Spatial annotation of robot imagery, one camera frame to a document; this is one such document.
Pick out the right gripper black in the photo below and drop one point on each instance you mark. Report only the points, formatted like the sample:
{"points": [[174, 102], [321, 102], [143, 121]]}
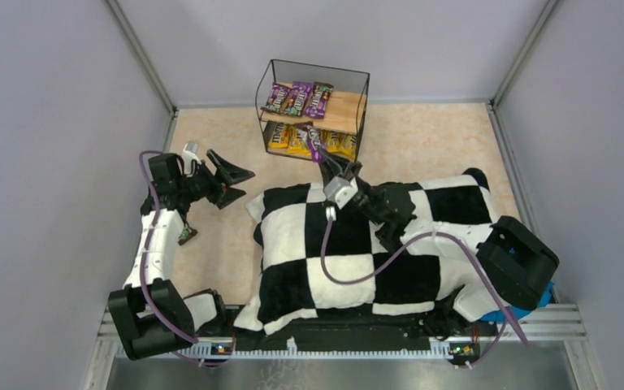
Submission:
{"points": [[348, 179]]}

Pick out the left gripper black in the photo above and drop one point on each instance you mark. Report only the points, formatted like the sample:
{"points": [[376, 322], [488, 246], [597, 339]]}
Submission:
{"points": [[215, 179]]}

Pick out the yellow candy bag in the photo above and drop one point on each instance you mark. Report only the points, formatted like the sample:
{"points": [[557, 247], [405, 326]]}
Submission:
{"points": [[333, 142]]}

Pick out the purple brown candy bag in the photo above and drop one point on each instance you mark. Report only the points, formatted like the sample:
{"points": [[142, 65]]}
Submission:
{"points": [[317, 104]]}

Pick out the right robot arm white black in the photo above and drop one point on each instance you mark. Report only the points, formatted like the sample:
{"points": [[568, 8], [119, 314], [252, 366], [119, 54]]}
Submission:
{"points": [[451, 219]]}

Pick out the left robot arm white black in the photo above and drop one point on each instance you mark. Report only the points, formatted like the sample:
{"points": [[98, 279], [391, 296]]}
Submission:
{"points": [[150, 316]]}

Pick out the yellow candy bag shelf right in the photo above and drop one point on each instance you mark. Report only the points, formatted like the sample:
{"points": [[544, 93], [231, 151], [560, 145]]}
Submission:
{"points": [[297, 142]]}

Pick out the yellow candy bag shelf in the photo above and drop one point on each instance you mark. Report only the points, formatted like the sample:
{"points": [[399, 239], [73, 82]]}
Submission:
{"points": [[297, 142], [280, 137]]}

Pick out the yellow candy bag shelf left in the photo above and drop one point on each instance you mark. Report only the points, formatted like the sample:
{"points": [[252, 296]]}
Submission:
{"points": [[280, 137]]}

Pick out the purple candy bag shelf right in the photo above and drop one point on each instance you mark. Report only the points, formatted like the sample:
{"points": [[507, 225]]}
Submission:
{"points": [[297, 98]]}

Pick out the purple candy bag shelf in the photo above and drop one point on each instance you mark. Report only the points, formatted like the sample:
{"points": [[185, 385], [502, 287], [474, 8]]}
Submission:
{"points": [[297, 98], [275, 103]]}

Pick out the purple candy bag shelf left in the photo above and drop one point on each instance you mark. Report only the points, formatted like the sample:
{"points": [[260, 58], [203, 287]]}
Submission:
{"points": [[275, 103]]}

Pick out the black white checkered pillow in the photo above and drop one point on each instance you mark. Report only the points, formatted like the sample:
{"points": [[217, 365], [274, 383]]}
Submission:
{"points": [[310, 265]]}

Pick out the blue cloth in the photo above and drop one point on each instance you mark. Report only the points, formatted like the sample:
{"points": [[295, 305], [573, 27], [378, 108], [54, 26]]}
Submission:
{"points": [[523, 278]]}

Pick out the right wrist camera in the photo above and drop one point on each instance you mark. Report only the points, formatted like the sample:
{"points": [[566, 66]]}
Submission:
{"points": [[339, 192]]}

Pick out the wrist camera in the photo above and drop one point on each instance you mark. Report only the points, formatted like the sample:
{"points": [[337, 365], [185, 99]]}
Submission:
{"points": [[190, 153], [339, 192]]}

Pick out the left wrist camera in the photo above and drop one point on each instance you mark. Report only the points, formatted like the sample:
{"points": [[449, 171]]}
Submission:
{"points": [[190, 153]]}

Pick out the black wire wooden shelf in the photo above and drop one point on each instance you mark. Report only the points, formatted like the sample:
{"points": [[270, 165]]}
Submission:
{"points": [[346, 108]]}

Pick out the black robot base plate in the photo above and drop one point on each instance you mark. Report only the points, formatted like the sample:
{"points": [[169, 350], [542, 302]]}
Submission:
{"points": [[351, 330]]}

